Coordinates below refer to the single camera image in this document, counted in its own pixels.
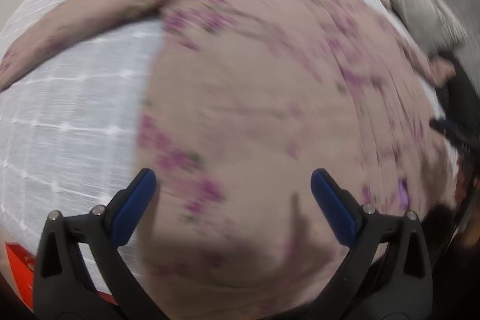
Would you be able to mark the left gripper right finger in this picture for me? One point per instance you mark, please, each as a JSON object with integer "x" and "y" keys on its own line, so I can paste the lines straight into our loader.
{"x": 386, "y": 273}

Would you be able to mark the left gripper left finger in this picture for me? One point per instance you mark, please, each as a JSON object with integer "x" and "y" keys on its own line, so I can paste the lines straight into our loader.
{"x": 62, "y": 286}

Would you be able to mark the pink floral quilted garment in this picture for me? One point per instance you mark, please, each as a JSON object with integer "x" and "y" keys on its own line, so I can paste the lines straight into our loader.
{"x": 262, "y": 98}

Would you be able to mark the red cardboard box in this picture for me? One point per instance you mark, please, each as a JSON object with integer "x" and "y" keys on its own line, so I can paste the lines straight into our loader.
{"x": 22, "y": 267}

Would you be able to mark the grey pillow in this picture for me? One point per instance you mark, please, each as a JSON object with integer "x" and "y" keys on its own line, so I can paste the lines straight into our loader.
{"x": 431, "y": 23}

